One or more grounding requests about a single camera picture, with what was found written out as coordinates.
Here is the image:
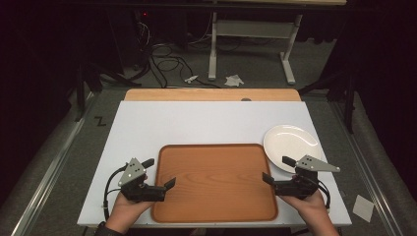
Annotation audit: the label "black metal stand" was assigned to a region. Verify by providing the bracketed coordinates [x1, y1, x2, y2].
[296, 65, 360, 135]

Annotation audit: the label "brown wooden tray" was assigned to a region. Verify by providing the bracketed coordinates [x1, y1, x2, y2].
[150, 143, 279, 224]

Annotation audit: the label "white table board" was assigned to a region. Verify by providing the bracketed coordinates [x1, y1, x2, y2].
[77, 100, 353, 229]

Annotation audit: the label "person's left hand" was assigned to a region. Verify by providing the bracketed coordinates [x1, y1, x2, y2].
[104, 191, 155, 234]

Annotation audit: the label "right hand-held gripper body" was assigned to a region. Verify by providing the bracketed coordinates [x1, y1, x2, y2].
[274, 154, 341, 201]

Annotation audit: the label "crumpled white paper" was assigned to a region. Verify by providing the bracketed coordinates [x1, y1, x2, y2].
[224, 74, 245, 88]

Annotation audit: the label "person's right hand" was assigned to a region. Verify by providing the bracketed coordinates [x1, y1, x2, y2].
[278, 189, 331, 224]

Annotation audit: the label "aluminium floor rail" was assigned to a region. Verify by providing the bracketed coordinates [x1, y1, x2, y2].
[328, 101, 407, 236]
[11, 92, 96, 236]

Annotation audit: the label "white paper sheet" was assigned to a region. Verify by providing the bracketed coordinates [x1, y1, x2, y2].
[352, 194, 376, 223]

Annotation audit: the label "black floor cables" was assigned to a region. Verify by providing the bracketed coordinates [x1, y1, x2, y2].
[149, 42, 224, 89]

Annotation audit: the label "white plate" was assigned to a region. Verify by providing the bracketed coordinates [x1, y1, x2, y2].
[263, 124, 324, 175]

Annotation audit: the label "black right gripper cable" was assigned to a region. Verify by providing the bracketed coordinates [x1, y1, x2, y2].
[316, 179, 332, 210]

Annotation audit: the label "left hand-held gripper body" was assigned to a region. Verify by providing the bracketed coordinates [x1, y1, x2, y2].
[117, 157, 167, 203]

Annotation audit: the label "wooden table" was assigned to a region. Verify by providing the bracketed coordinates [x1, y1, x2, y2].
[123, 88, 303, 102]

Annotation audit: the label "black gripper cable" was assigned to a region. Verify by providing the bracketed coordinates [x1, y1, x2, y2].
[102, 163, 129, 221]
[316, 179, 332, 210]

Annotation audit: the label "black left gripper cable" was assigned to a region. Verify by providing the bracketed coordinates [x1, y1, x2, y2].
[102, 163, 129, 221]

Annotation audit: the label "white metal frame desk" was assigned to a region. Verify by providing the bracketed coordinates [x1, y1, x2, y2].
[208, 0, 348, 87]

